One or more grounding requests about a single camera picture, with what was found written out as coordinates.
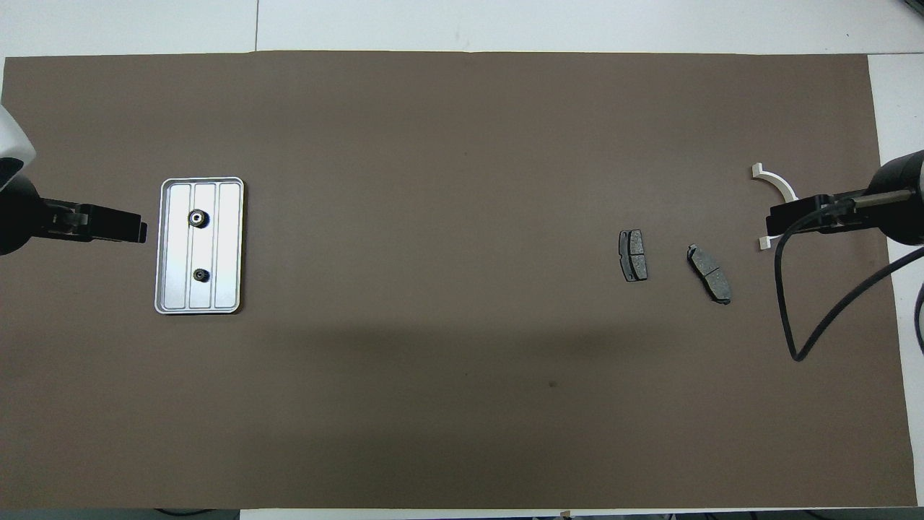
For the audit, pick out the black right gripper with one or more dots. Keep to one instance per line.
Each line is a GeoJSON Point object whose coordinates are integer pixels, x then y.
{"type": "Point", "coordinates": [899, 224]}

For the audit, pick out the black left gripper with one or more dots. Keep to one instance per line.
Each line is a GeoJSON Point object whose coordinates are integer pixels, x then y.
{"type": "Point", "coordinates": [22, 217]}

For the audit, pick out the small black round knob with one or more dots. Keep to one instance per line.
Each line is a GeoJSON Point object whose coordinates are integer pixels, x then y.
{"type": "Point", "coordinates": [196, 217]}

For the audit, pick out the small black bearing gear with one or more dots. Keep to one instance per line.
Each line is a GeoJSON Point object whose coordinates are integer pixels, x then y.
{"type": "Point", "coordinates": [201, 275]}

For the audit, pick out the silver metal tray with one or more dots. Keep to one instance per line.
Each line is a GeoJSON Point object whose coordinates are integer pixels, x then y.
{"type": "Point", "coordinates": [227, 245]}

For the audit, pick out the long dark brake pad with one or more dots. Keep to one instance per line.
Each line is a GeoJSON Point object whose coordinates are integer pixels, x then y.
{"type": "Point", "coordinates": [711, 276]}

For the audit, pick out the short dark brake pad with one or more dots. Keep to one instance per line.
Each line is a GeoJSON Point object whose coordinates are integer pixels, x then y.
{"type": "Point", "coordinates": [634, 256]}

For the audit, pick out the brown table mat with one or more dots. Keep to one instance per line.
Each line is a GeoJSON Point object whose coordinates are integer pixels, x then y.
{"type": "Point", "coordinates": [462, 361]}

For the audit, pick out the white curved plastic bracket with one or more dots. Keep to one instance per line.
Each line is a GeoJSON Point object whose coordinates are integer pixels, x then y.
{"type": "Point", "coordinates": [776, 179]}

